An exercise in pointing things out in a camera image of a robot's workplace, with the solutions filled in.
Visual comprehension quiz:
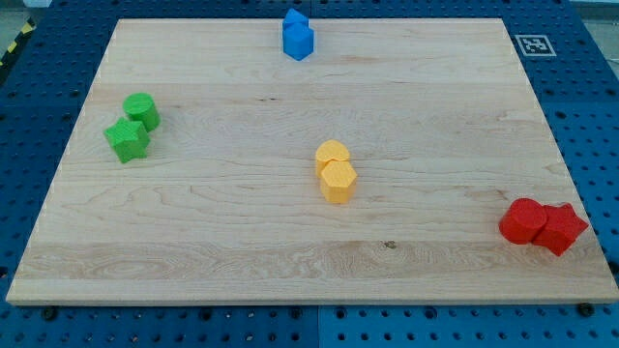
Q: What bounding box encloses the green star block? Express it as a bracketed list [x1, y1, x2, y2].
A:
[103, 118, 150, 163]

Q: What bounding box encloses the red star block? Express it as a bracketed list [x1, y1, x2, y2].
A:
[532, 203, 589, 256]

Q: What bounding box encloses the yellow hexagon block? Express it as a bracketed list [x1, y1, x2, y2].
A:
[319, 160, 358, 204]

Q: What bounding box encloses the yellow heart block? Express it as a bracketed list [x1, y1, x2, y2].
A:
[314, 139, 350, 177]

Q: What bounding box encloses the wooden board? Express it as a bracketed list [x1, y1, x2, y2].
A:
[7, 18, 618, 306]

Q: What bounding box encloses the blue block rear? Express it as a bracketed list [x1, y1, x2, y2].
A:
[282, 8, 309, 30]

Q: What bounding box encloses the green cylinder block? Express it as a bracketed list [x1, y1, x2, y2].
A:
[122, 93, 161, 131]

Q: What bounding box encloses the red cylinder block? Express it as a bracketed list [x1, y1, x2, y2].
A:
[498, 198, 548, 245]

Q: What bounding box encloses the white fiducial marker tag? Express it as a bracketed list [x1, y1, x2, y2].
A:
[516, 34, 556, 57]

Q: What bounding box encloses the yellow black hazard tape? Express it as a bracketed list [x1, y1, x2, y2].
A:
[1, 17, 37, 70]

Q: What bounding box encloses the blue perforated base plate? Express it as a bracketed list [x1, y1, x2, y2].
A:
[1, 1, 618, 347]

